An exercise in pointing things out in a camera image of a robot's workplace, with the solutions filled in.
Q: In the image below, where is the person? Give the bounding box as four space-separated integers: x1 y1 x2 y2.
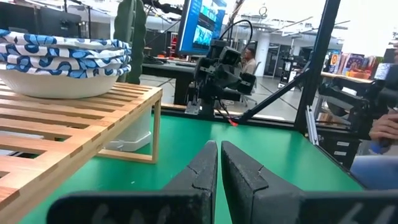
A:
241 47 257 75

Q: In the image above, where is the table with colourful boxes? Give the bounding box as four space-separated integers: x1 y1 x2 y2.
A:
320 52 385 85

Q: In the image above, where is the white plastic container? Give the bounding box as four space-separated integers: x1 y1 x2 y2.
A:
104 105 153 152

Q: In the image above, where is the black monitor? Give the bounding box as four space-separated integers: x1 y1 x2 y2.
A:
0 2 82 39

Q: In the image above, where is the black drawer cabinet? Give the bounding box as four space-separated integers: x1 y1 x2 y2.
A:
316 128 363 170

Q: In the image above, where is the blue white patterned paper bowl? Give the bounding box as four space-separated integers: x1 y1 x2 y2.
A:
0 63 132 100
0 42 132 62
0 28 131 50
0 53 132 73

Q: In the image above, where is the green cactus decoration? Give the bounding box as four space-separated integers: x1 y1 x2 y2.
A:
113 0 147 85

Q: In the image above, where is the person's hand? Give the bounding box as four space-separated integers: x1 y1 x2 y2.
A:
369 112 398 142

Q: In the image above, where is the blue computer monitor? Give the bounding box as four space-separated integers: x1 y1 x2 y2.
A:
176 0 228 57

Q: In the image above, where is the silver aluminium bracket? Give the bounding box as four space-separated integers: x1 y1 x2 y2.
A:
305 105 320 146

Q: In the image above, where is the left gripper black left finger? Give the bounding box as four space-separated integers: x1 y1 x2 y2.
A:
46 140 218 224

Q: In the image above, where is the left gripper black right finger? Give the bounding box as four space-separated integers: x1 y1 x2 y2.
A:
221 140 398 224

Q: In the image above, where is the black desk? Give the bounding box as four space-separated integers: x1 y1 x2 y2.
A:
141 61 197 106

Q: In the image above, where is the wooden slatted shelf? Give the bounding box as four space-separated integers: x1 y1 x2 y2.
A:
0 77 164 224

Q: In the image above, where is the black looped cable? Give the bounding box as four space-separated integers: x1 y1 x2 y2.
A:
218 19 254 50

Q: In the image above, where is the black vertical frame post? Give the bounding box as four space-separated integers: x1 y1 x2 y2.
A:
294 0 342 135

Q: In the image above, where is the black diagonal frame strut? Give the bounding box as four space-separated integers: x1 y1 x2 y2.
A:
238 62 312 124

